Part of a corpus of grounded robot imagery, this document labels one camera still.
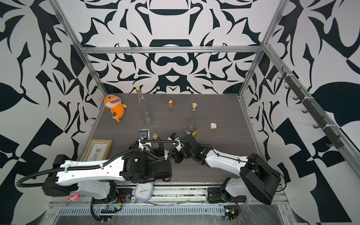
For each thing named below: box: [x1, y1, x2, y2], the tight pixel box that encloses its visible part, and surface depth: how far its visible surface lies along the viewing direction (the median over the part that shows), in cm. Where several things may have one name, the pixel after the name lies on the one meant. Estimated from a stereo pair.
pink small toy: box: [65, 193, 81, 203], surface depth 74 cm
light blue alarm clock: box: [133, 181, 154, 203], surface depth 75 cm
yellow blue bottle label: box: [210, 122, 217, 130], surface depth 101 cm
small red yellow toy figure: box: [167, 99, 175, 108], surface depth 110 cm
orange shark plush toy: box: [103, 94, 128, 123], surface depth 107 cm
